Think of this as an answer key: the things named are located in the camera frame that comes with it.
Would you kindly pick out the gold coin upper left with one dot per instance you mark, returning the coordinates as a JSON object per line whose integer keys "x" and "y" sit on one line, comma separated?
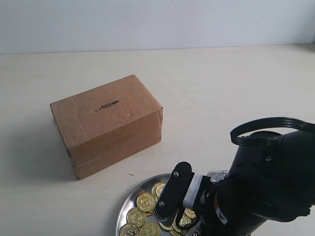
{"x": 146, "y": 202}

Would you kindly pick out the round steel plate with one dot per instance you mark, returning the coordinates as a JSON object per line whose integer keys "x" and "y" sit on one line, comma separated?
{"x": 131, "y": 202}

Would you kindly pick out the gold coin bottom left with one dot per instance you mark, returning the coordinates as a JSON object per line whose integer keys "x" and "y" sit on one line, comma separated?
{"x": 128, "y": 229}

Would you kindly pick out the brown cardboard box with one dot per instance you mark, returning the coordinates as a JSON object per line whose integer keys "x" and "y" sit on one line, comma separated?
{"x": 107, "y": 124}

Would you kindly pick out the gold coin top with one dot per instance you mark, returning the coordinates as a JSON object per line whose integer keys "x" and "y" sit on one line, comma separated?
{"x": 157, "y": 188}

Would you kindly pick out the gold coin bottom middle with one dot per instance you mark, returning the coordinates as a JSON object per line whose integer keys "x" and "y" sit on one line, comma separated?
{"x": 152, "y": 229}

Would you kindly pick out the gold coin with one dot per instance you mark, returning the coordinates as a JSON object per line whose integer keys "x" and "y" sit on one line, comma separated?
{"x": 136, "y": 216}
{"x": 152, "y": 229}
{"x": 128, "y": 229}
{"x": 157, "y": 188}
{"x": 146, "y": 202}

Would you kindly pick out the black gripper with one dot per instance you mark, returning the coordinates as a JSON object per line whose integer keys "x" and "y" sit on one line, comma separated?
{"x": 198, "y": 195}

